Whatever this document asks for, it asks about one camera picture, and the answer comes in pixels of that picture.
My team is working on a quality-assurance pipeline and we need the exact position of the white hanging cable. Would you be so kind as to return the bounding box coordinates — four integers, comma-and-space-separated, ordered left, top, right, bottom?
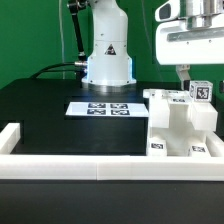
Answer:
58, 0, 66, 80

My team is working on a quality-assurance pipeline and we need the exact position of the white marker sheet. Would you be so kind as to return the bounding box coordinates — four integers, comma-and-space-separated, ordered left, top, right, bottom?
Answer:
66, 102, 148, 117

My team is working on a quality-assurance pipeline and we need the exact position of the white U-shaped fence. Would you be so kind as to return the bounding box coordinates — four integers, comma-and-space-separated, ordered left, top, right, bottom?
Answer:
0, 123, 224, 181

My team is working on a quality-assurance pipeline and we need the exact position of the white chair back frame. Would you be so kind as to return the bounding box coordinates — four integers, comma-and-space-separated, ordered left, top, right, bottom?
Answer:
143, 89, 218, 131

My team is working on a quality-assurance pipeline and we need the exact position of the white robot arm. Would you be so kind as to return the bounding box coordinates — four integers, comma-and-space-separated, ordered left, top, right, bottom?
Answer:
82, 0, 224, 91

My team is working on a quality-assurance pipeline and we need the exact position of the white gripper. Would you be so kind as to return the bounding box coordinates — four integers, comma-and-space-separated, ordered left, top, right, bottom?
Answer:
155, 0, 224, 90

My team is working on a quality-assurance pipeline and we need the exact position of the black cable bundle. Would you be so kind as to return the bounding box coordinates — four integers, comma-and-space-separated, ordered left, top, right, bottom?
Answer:
29, 60, 88, 80

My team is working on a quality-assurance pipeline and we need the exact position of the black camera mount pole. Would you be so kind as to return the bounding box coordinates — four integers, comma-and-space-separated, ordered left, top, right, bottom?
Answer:
67, 0, 89, 61

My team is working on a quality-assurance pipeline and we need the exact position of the white tagged cube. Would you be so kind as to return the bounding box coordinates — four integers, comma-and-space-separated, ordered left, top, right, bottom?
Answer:
189, 81, 213, 102

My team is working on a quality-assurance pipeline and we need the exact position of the white chair seat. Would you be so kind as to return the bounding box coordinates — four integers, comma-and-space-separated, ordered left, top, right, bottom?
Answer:
146, 96, 214, 158

